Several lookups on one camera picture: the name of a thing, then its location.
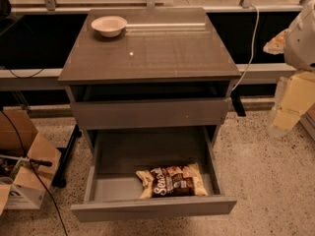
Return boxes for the brown chip bag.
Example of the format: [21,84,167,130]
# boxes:
[136,163,208,199]

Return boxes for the open grey lower drawer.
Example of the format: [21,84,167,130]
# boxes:
[71,127,236,222]

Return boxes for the black cable at left rail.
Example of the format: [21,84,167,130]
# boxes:
[3,66,45,80]

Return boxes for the grey drawer cabinet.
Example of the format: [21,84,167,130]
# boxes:
[58,8,240,146]

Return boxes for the black handled tool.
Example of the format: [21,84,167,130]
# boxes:
[0,154,53,167]

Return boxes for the cardboard box at right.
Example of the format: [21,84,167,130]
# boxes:
[300,104,315,141]

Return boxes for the white bowl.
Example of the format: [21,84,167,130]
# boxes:
[91,16,127,37]

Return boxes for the black cable on floor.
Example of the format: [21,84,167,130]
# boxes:
[0,110,69,236]

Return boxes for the open cardboard box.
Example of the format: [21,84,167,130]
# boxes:
[0,110,61,214]

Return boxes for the closed grey upper drawer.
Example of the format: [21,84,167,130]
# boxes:
[71,99,229,130]

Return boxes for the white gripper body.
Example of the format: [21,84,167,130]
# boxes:
[284,0,315,72]

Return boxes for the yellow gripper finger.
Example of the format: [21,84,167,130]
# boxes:
[267,72,315,137]
[263,29,287,55]

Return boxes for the white hanging cable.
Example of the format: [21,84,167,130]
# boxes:
[230,4,260,92]

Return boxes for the black table leg stand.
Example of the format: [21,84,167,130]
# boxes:
[52,125,82,188]

